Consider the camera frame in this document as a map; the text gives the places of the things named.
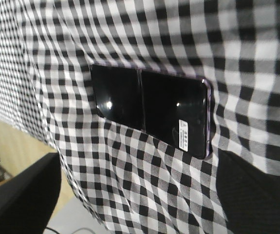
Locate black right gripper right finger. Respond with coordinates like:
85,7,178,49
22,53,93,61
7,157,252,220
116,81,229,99
216,151,280,234

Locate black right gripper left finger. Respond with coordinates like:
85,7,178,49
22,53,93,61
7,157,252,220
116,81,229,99
0,153,61,234

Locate black smartphone with white sticker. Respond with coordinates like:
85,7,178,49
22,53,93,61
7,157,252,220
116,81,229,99
90,65,211,159

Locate black white gingham bed sheet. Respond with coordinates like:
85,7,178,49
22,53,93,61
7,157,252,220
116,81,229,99
0,0,37,133

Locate black white gingham duvet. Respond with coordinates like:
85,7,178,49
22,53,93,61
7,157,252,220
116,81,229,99
11,0,280,234

